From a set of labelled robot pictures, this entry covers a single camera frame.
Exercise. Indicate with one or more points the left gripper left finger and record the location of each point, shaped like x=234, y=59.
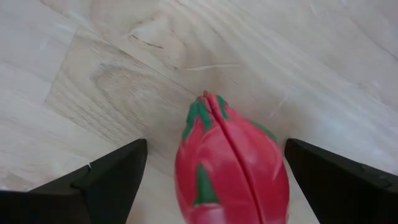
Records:
x=93, y=193

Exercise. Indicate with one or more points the red toy dragon fruit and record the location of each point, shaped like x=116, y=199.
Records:
x=230, y=174

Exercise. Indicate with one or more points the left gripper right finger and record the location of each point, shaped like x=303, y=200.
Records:
x=348, y=193

